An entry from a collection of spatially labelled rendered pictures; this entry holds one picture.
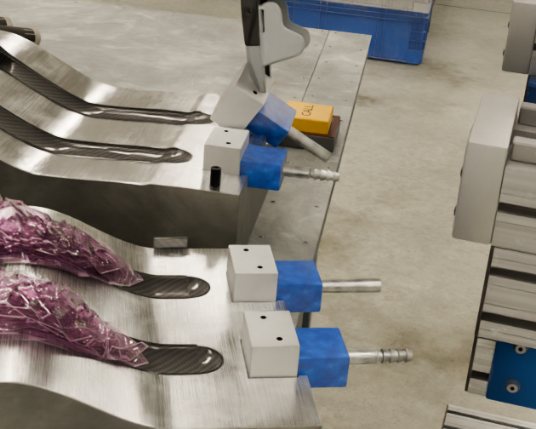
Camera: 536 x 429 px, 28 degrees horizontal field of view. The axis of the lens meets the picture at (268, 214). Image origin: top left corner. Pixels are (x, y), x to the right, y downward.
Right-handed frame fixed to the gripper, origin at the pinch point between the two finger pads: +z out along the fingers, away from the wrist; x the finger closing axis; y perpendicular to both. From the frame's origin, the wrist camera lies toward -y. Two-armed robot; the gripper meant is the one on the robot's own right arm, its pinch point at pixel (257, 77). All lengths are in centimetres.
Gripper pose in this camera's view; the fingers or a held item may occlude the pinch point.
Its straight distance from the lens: 113.7
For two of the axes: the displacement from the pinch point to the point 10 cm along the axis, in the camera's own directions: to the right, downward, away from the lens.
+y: 9.9, 0.0, -1.6
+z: 0.5, 9.6, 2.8
